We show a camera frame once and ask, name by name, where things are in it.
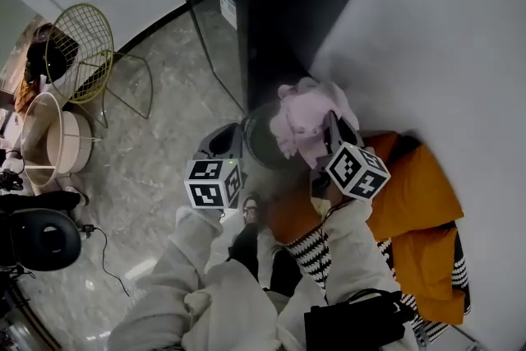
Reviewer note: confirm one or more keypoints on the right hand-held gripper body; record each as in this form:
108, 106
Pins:
357, 172

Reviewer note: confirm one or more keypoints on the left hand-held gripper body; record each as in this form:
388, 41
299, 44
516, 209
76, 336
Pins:
211, 185

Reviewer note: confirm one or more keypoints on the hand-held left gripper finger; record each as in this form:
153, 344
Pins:
239, 144
205, 137

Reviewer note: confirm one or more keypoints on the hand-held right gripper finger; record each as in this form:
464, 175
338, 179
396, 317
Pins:
328, 139
349, 129

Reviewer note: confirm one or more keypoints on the green laundry basket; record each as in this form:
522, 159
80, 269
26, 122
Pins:
263, 144

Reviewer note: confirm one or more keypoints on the pink clothes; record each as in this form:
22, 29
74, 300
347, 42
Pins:
304, 115

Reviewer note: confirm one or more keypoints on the person's left forearm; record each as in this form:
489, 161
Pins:
189, 250

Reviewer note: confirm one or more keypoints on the person's right forearm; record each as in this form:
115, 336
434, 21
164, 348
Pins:
353, 250

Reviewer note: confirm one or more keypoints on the person's left shoe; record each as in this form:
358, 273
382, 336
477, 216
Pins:
252, 209

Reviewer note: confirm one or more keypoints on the large orange cushion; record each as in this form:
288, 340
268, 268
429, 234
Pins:
415, 193

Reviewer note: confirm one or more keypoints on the person's left leg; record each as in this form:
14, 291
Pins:
244, 250

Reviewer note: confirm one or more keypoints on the person's leg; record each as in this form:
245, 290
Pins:
244, 250
285, 275

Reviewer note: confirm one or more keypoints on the orange sofa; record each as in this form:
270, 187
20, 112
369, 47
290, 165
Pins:
287, 218

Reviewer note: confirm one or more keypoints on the black white striped blanket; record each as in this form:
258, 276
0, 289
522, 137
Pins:
312, 259

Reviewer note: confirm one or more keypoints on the person's right leg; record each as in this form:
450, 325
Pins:
285, 275

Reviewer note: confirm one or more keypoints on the person's torso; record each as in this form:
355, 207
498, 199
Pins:
238, 308

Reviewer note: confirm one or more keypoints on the round white side table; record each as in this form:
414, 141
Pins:
76, 144

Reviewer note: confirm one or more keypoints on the black cabinet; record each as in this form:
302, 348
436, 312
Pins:
279, 12

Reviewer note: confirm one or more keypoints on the black bag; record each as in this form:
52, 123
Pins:
349, 324

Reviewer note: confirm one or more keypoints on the black round stool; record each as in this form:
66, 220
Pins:
24, 238

